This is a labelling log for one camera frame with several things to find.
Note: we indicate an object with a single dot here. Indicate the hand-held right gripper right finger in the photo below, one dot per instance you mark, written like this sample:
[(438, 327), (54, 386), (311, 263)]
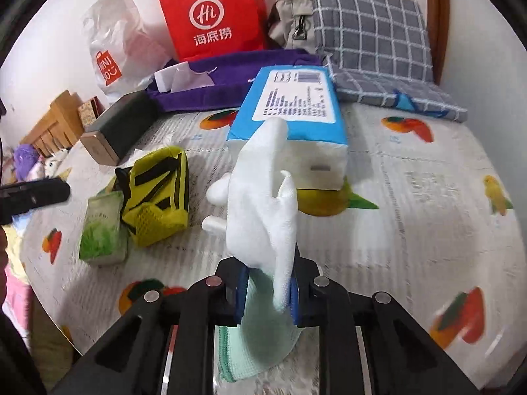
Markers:
[(294, 300)]

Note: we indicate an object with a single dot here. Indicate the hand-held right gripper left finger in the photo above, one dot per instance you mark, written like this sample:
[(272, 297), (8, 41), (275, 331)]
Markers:
[(241, 296)]

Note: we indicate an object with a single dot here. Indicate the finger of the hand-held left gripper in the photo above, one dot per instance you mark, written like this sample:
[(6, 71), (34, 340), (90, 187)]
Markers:
[(37, 195)]

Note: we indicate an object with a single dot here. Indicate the light green cloth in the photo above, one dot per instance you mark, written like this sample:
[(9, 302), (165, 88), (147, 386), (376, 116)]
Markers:
[(255, 349)]

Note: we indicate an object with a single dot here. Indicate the pale green tissue packet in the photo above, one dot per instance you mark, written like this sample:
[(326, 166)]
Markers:
[(101, 230)]

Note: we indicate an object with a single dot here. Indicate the white knit glove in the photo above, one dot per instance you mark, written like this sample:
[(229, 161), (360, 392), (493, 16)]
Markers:
[(255, 214)]

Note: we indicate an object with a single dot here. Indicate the yellow mesh bag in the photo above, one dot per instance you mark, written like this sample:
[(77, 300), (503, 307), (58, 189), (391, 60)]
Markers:
[(156, 214)]

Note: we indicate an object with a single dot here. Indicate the white sponge block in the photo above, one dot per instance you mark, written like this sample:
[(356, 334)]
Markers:
[(164, 80)]

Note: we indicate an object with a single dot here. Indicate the purple fabric basket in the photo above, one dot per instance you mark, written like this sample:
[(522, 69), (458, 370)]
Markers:
[(230, 74)]

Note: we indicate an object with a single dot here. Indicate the purple plush toy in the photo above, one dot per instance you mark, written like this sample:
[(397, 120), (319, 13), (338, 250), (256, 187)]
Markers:
[(26, 160)]

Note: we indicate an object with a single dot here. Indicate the wooden bed headboard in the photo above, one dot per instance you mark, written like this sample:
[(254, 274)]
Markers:
[(53, 119)]

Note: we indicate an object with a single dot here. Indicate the patterned brown box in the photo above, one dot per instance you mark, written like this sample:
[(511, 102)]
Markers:
[(90, 111)]

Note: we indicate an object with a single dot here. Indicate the dark box with gold end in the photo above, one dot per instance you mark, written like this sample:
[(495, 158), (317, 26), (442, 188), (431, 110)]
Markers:
[(123, 119)]

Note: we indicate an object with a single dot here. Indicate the fruit print tablecloth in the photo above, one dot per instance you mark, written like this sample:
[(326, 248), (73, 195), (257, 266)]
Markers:
[(411, 214)]

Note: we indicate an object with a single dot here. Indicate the white plastic shopping bag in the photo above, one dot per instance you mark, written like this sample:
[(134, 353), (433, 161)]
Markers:
[(119, 33)]

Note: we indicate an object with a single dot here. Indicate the blue tissue pack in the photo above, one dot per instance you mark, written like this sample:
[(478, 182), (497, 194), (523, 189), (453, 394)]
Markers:
[(296, 94)]

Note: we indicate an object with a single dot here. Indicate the red paper bag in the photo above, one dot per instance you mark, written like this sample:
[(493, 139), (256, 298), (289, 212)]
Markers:
[(214, 20)]

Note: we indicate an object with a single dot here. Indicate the grey checked cushion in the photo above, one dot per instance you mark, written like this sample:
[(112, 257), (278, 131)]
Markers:
[(370, 37)]

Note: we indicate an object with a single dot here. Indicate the beige fabric bag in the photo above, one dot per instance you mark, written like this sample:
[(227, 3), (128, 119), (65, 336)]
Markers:
[(290, 16)]

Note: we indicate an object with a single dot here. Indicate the brown wooden door frame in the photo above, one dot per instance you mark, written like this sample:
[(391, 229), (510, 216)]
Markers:
[(436, 20)]

